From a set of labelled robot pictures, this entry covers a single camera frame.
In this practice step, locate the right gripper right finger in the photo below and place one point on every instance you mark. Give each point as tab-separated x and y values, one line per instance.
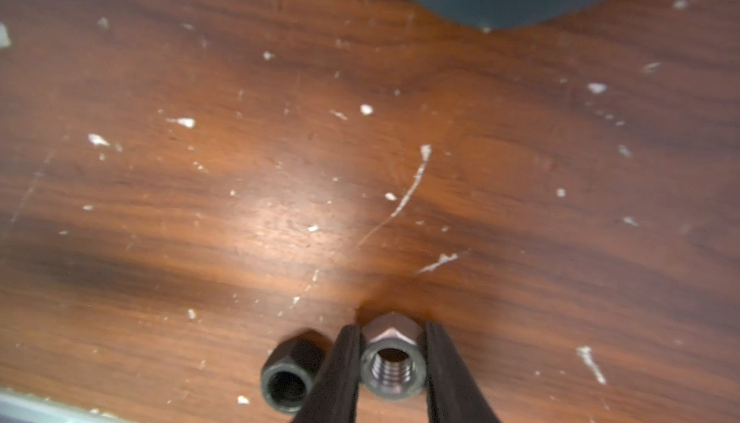
452	393

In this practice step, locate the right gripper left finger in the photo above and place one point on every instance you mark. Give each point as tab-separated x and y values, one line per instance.
334	396

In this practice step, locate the silver hex nut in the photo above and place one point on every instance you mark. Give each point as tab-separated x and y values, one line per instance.
393	365

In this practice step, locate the aluminium front rail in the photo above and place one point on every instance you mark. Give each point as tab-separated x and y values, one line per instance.
27	408

